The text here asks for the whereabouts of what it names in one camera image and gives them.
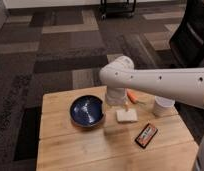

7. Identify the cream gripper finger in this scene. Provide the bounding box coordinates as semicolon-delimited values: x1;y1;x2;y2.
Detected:
124;102;129;111

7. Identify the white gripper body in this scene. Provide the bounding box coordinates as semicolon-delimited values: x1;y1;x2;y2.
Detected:
105;87;127;106

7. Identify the white sponge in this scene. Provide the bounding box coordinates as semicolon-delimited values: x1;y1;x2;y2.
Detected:
116;109;138;122

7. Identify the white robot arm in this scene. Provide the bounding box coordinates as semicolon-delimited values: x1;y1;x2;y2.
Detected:
99;56;204;109

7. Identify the orange carrot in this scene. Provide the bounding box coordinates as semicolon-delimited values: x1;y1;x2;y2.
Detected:
127;90;138;104

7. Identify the dark blue bowl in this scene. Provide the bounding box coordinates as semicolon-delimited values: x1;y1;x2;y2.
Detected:
70;95;104;128

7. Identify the black orange snack packet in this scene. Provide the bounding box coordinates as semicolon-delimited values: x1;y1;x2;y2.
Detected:
135;123;158;149

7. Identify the white cup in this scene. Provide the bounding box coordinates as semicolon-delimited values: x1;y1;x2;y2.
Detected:
153;96;175;116

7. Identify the black office chair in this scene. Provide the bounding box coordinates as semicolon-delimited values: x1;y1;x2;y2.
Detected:
169;0;204;68

